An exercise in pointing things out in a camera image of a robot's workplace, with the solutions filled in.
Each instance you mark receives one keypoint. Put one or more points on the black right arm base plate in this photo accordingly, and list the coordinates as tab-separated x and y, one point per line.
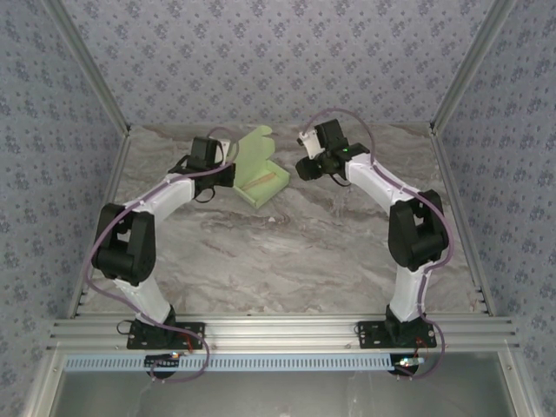
369	334

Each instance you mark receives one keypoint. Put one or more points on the aluminium frame post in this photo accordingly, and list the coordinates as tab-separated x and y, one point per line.
469	65
92	65

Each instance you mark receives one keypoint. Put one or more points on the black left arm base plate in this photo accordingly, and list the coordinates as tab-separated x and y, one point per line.
195	334

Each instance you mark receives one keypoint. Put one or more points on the light green paper box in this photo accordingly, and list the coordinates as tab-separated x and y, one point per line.
256	147

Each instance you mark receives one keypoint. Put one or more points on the aluminium mounting rail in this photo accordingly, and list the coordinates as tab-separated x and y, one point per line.
282	332

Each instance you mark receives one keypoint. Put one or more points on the aluminium table side rail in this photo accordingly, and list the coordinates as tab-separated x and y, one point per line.
454	195
109	195

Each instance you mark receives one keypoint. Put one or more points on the thin wooden stick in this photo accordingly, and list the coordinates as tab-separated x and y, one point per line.
260	180

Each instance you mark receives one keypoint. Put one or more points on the grey metal panel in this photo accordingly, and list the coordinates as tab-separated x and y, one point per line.
278	395

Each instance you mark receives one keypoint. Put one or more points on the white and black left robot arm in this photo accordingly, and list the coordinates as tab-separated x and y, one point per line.
165	195

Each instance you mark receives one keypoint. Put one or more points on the small black controller board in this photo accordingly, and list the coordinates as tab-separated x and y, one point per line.
163	361
406	362

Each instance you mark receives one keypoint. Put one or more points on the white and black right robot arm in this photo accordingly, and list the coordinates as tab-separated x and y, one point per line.
373	178

